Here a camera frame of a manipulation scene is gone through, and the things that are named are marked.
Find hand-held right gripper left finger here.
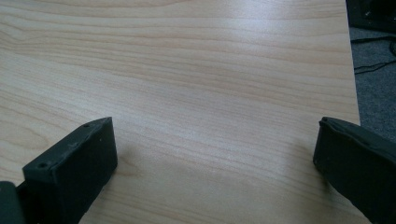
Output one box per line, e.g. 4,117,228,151
17,116,119,224

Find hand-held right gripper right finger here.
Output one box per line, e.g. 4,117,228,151
312,116,396,224

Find black equipment base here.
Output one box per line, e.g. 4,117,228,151
345,0,396,35

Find black cable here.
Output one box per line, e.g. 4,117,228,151
353,59,396,76
350,35,396,59

